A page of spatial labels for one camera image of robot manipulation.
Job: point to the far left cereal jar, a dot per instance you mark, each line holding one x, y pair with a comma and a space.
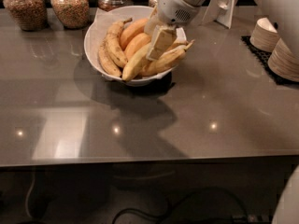
30, 15

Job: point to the black power strip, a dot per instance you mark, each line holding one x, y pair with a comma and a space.
252, 219

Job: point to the upper orange-yellow banana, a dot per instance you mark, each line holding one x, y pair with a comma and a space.
132, 30

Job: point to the orange-yellow banana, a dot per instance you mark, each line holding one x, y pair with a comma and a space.
132, 30
135, 44

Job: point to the middle orange-yellow banana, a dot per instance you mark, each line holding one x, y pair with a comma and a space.
135, 44

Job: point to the white bowl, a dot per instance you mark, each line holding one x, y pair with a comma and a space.
97, 32

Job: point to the black rubber mat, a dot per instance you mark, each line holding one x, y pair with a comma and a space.
263, 57

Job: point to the rear stack paper bowls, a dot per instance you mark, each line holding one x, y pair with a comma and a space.
264, 35

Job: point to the spotted banana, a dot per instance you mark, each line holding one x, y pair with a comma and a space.
106, 62
113, 42

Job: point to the far left spotted banana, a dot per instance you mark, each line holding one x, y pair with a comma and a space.
106, 62

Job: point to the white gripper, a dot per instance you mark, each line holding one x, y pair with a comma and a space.
173, 10

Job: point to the right yellow banana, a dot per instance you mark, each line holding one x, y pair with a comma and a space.
167, 61

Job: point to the front stack paper bowls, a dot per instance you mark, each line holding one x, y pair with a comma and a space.
283, 63

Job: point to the large front yellow banana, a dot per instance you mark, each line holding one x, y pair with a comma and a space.
135, 64

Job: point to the stack paper bowls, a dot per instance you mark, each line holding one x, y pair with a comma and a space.
283, 63
264, 35

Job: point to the white sign stand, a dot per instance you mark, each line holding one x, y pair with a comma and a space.
220, 11

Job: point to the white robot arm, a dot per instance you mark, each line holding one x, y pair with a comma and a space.
282, 14

